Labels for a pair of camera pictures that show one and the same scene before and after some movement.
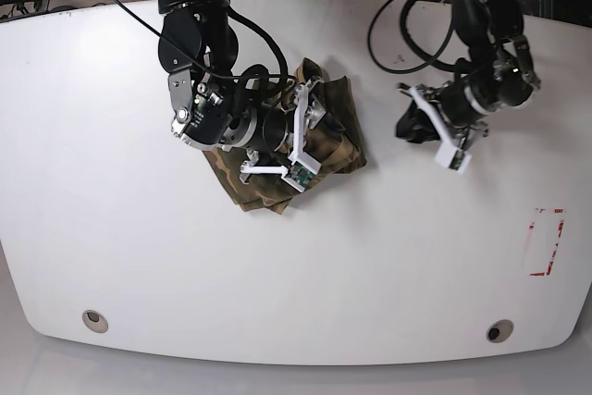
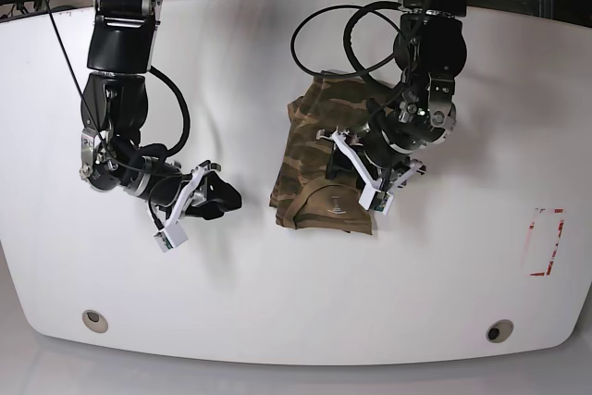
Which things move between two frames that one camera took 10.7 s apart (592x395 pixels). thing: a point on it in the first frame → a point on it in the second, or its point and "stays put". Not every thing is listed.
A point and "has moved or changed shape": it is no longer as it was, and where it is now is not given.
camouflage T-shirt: x=336 y=144 has moved or changed shape
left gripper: x=272 y=128 → x=162 y=183
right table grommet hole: x=499 y=331 stays put
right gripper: x=459 y=105 → x=378 y=152
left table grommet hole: x=95 y=321 stays put
